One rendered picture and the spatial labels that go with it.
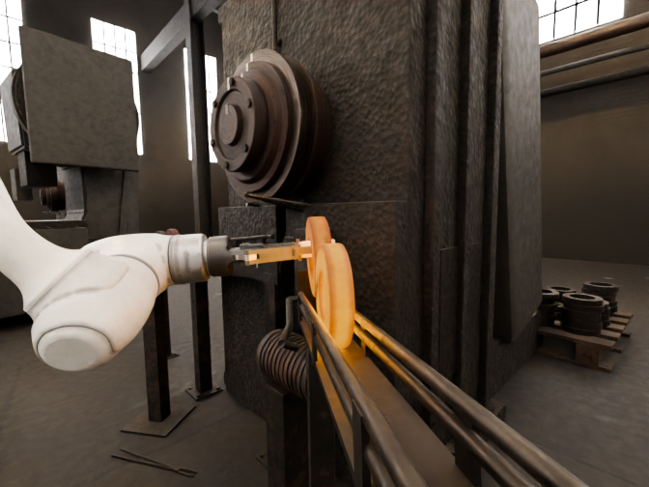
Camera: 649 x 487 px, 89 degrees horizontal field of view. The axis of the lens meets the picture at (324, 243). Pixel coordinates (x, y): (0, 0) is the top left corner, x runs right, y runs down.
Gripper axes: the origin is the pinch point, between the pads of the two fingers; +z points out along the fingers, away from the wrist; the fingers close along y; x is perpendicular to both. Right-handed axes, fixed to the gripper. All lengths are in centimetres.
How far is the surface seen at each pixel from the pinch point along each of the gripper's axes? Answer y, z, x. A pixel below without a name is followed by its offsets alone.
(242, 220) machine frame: -76, -20, 5
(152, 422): -73, -63, -73
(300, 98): -30.5, 2.2, 38.2
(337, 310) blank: 22.8, -0.9, -5.6
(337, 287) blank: 22.3, -0.6, -2.8
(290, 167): -34.1, -1.9, 20.1
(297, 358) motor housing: -9.7, -4.9, -26.1
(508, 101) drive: -56, 85, 44
